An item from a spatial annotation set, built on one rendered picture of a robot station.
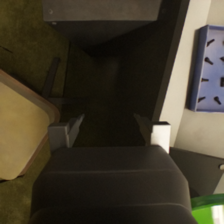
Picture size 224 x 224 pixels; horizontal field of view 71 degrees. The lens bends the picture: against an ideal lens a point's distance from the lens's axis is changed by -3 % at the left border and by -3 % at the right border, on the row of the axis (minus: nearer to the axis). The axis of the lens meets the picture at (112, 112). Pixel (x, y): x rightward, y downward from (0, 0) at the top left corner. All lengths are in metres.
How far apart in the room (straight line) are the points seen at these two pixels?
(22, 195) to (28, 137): 1.13
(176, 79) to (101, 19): 0.18
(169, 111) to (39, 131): 0.48
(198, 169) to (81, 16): 0.35
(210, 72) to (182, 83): 0.05
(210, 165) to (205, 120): 0.09
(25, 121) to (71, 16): 0.43
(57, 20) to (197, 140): 0.34
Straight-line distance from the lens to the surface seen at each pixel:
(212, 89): 0.31
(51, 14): 0.36
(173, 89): 0.28
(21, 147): 0.70
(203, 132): 0.33
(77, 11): 0.35
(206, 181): 0.37
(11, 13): 1.39
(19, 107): 0.65
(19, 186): 1.71
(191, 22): 0.30
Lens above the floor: 1.18
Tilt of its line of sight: 75 degrees down
